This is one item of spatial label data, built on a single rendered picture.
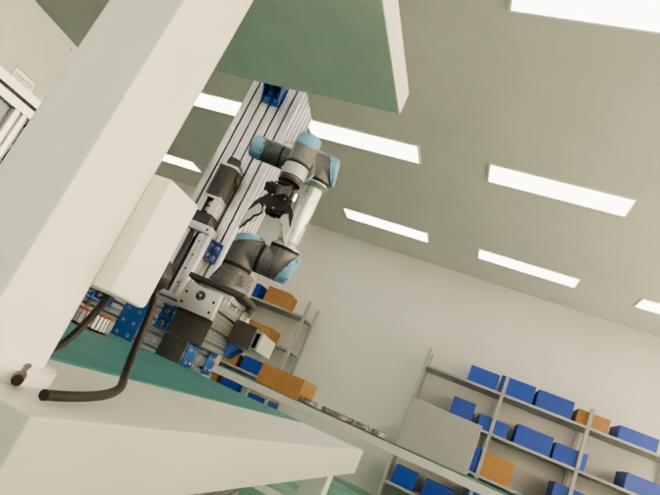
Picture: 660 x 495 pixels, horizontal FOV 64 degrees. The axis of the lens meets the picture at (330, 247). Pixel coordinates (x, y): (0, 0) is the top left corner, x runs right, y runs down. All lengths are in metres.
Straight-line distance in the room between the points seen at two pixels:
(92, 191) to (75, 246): 0.04
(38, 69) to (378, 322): 6.88
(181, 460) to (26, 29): 1.09
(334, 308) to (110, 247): 7.67
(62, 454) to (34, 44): 1.14
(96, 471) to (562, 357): 7.60
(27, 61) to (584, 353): 7.35
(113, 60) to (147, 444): 0.25
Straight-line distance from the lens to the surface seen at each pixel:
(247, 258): 1.97
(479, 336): 7.76
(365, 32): 0.60
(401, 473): 7.05
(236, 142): 2.39
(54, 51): 1.41
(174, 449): 0.42
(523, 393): 7.12
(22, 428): 0.29
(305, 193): 2.01
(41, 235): 0.35
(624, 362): 8.00
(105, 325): 1.21
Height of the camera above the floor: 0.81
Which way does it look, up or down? 15 degrees up
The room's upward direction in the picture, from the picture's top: 24 degrees clockwise
